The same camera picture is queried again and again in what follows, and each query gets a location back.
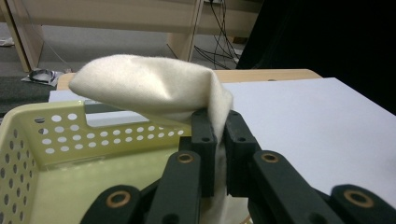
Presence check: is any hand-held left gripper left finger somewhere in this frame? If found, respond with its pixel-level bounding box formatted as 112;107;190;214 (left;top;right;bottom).
178;107;219;199

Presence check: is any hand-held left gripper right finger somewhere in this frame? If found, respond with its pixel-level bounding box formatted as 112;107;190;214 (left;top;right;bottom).
222;109;262;198

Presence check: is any cream baby bodysuit brown trim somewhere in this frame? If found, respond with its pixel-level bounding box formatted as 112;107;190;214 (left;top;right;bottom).
68;54;250;224

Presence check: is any pale green perforated plastic basket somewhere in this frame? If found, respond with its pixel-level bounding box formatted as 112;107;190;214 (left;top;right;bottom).
0;100;200;224

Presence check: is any black curtain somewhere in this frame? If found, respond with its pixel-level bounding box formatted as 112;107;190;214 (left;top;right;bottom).
236;0;396;116

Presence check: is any light wooden shelf unit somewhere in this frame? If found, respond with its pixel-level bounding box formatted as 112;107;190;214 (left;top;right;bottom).
0;0;265;73

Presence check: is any small white floor object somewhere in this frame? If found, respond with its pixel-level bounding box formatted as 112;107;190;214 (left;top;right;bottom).
0;36;15;48

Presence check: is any bundle of black cables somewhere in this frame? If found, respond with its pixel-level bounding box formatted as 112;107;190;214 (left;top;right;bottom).
194;0;248;70

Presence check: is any packet with coiled black cable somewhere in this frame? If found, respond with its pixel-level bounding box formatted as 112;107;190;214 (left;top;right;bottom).
21;68;65;88

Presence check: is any thin white floor cable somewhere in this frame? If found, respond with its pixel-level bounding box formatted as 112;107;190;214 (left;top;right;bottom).
21;0;73;70

